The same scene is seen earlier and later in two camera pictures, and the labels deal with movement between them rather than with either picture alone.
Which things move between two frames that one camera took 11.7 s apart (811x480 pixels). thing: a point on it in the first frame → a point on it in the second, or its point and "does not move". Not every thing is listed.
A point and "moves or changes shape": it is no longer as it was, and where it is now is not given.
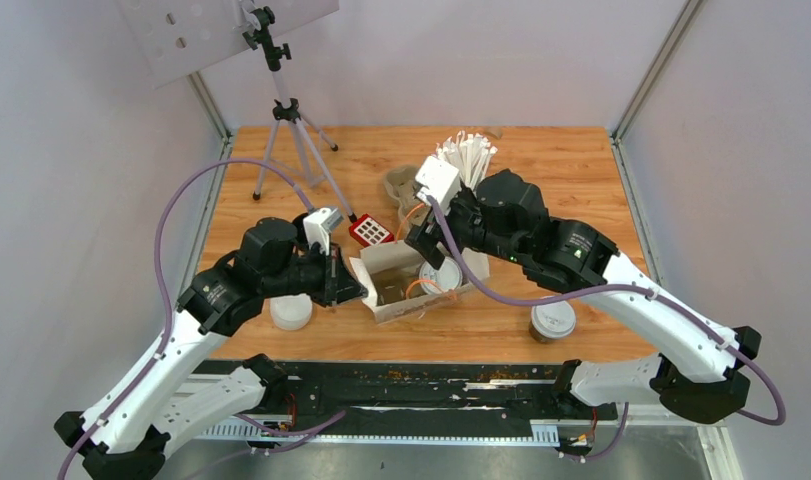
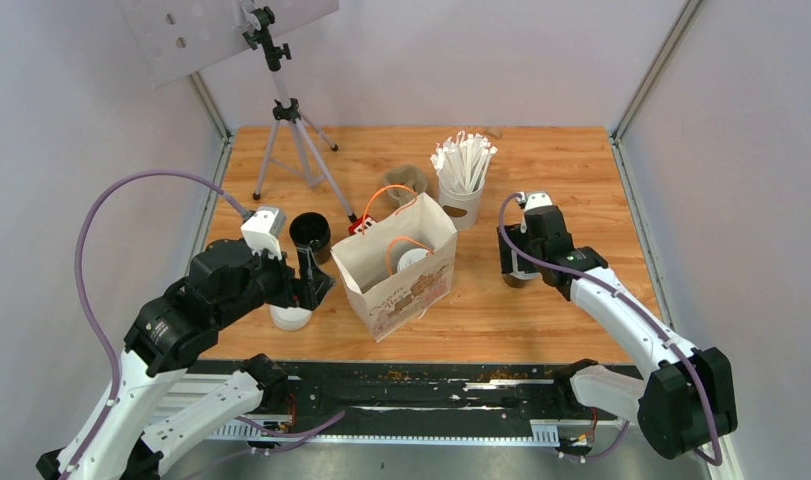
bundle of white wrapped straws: x=470 y=155 does not move
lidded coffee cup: x=551 y=321 → x=519 y=279
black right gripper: x=426 y=244 → x=506 y=253
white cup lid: x=444 y=280 → x=411 y=256
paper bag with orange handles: x=398 y=282 moves or changes shape
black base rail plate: x=520 y=391 does not move
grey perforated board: x=178 y=37 does not move
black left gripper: x=339 y=285 → x=315 y=283
